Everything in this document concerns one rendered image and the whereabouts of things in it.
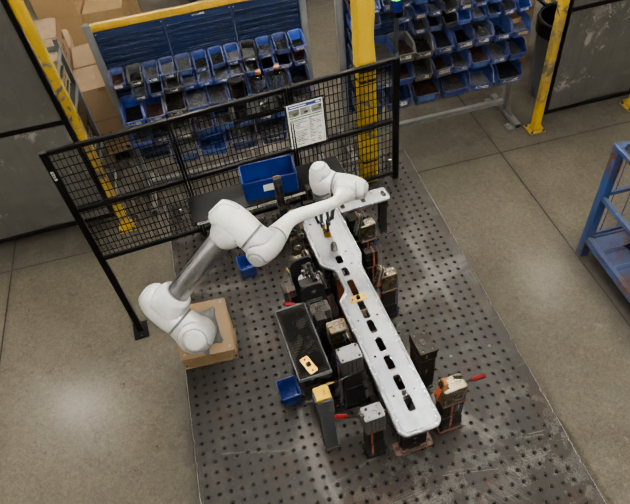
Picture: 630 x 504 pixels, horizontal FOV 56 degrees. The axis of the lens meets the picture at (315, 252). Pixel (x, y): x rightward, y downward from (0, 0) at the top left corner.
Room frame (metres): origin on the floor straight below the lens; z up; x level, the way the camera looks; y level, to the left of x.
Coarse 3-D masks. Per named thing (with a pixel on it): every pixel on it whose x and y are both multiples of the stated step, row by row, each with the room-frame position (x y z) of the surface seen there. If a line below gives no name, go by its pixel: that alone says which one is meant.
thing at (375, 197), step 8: (368, 192) 2.40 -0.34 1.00; (376, 192) 2.39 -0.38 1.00; (384, 192) 2.38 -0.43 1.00; (360, 200) 2.35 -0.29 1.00; (368, 200) 2.34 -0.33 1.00; (376, 200) 2.33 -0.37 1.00; (384, 200) 2.32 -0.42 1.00; (344, 208) 2.30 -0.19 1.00; (352, 208) 2.29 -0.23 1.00; (360, 208) 2.29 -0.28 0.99
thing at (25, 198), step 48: (0, 0) 3.42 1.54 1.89; (0, 48) 3.42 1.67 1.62; (0, 96) 3.40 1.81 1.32; (48, 96) 3.44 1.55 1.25; (0, 144) 3.39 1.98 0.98; (48, 144) 3.43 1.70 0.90; (0, 192) 3.36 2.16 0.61; (48, 192) 3.41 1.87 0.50; (96, 192) 3.45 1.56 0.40; (0, 240) 3.33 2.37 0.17
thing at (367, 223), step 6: (366, 222) 2.13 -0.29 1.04; (372, 222) 2.12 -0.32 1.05; (360, 228) 2.10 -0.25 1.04; (366, 228) 2.10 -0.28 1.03; (372, 228) 2.11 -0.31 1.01; (360, 234) 2.10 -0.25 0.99; (366, 234) 2.10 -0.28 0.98; (372, 234) 2.12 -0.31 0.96; (360, 240) 2.10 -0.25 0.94; (366, 240) 2.10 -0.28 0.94; (372, 240) 2.11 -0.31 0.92; (360, 246) 2.14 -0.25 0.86; (366, 246) 2.11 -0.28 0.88
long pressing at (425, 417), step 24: (336, 216) 2.25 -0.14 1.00; (312, 240) 2.10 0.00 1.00; (336, 240) 2.08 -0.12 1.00; (336, 264) 1.91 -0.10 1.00; (360, 264) 1.89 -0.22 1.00; (360, 288) 1.74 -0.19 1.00; (360, 312) 1.60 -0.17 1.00; (384, 312) 1.59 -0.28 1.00; (360, 336) 1.47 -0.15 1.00; (384, 336) 1.46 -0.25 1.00; (384, 360) 1.33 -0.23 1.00; (408, 360) 1.32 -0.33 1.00; (384, 384) 1.22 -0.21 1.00; (408, 384) 1.20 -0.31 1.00; (432, 408) 1.08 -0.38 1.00; (408, 432) 1.00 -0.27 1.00
